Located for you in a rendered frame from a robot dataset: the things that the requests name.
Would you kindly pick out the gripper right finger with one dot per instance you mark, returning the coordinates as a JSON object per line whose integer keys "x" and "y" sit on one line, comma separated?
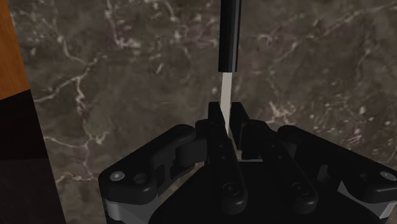
{"x": 257, "y": 139}

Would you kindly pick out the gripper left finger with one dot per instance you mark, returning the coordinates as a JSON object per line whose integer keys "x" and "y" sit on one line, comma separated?
{"x": 217, "y": 145}

